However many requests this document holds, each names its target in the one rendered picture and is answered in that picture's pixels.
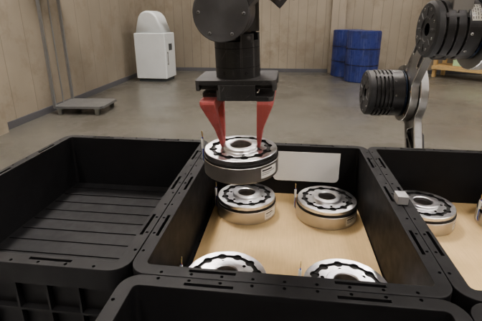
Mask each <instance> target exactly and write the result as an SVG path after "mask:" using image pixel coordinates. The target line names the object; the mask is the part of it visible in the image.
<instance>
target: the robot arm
mask: <svg viewBox="0 0 482 321"><path fill-rule="evenodd" d="M271 1H272V2H273V3H274V4H275V5H276V6H277V7H278V8H279V9H280V8H281V7H282V5H284V3H285V2H286V1H287V0H271ZM192 13H193V19H194V23H195V25H196V27H197V29H198V30H199V31H200V33H201V34H202V35H203V36H204V37H206V38H208V39H209V40H211V41H213V42H214V48H215V60H216V71H206V72H204V73H203V74H202V75H201V76H199V77H198V78H197V79H196V80H195V85H196V91H200V90H205V91H204V92H203V93H202V94H203V98H202V99H201V100H200V101H199V105H200V107H201V109H202V110H203V112H204V114H205V115H206V116H207V118H208V120H209V121H210V123H211V124H212V126H213V128H214V129H215V132H216V134H217V137H218V139H219V142H220V145H221V146H222V147H224V143H225V141H226V128H225V101H257V147H258V148H260V145H261V141H262V137H263V129H264V127H265V124H266V121H267V119H268V116H269V114H270V111H271V109H272V107H273V103H274V99H275V94H276V90H277V83H278V71H277V70H260V32H257V31H259V29H260V19H259V0H194V3H193V9H192ZM259 90H260V91H259ZM258 91H259V93H257V92H258Z"/></svg>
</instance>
